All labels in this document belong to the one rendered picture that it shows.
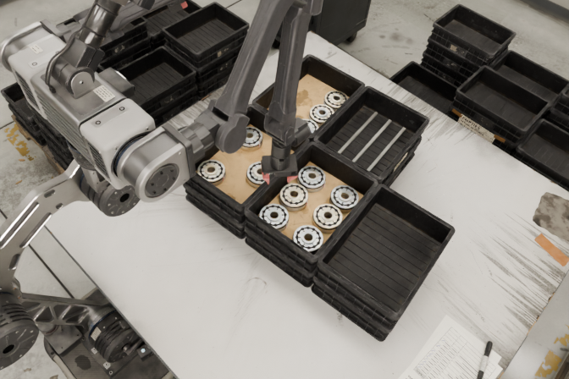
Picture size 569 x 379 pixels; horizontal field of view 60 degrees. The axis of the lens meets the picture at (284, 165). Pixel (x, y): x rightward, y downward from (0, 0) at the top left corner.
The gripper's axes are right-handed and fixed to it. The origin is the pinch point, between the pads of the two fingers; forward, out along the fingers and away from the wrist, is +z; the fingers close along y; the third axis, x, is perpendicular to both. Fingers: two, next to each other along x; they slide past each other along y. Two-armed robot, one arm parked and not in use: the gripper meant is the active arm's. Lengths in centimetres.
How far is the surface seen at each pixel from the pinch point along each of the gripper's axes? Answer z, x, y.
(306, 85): 24, -67, -22
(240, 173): 23.6, -21.1, 10.6
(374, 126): 24, -41, -47
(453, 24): 59, -150, -131
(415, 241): 23, 14, -48
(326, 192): 23.5, -9.6, -20.4
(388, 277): 23.2, 25.9, -34.8
